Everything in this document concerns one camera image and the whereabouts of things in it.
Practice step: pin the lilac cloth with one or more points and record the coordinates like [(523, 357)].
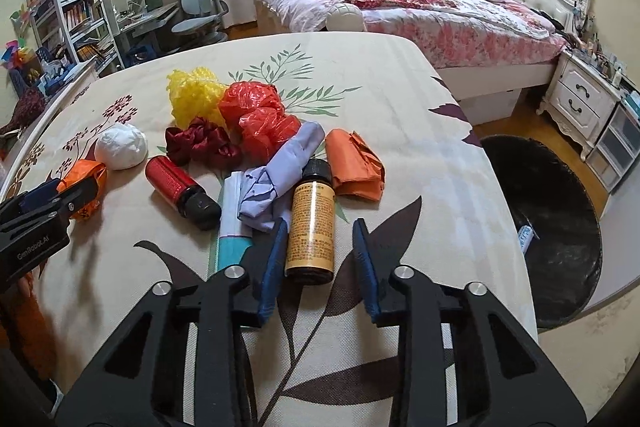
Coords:
[(290, 157)]

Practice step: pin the white tube with blue print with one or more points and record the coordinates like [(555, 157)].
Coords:
[(526, 239)]

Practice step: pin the white nightstand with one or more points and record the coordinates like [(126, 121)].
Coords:
[(575, 97)]

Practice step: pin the pink floral quilt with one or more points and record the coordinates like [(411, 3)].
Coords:
[(400, 7)]

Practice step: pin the white and teal tube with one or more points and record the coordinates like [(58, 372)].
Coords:
[(232, 217)]

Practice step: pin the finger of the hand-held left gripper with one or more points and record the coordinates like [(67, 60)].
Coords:
[(37, 198), (80, 194)]

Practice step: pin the orange folded paper bag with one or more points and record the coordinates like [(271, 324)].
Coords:
[(355, 167)]

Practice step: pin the dark red scrunchie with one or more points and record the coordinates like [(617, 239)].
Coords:
[(210, 142)]

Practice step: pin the white storage box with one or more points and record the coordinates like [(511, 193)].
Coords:
[(487, 104)]

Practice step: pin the cluster of cosmetic bottles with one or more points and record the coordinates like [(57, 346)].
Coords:
[(597, 52)]

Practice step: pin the amber bottle with black cap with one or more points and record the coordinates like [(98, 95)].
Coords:
[(310, 227)]

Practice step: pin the dark red cloth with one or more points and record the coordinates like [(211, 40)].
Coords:
[(25, 112)]

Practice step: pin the orange wrapper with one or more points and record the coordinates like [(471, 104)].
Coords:
[(95, 171)]

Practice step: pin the grey study desk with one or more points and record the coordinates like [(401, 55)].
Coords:
[(145, 19)]

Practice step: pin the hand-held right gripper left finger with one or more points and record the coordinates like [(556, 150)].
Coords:
[(274, 267)]

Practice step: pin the clear plastic drawer unit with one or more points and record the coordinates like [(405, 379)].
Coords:
[(617, 147)]

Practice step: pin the black lined trash bin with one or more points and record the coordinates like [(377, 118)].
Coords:
[(550, 207)]

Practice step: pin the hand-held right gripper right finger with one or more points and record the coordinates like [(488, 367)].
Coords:
[(365, 267)]

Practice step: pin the white paper ball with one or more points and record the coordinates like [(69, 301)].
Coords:
[(121, 147)]

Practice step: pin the red bottle with black cap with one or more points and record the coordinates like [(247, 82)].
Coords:
[(170, 179)]

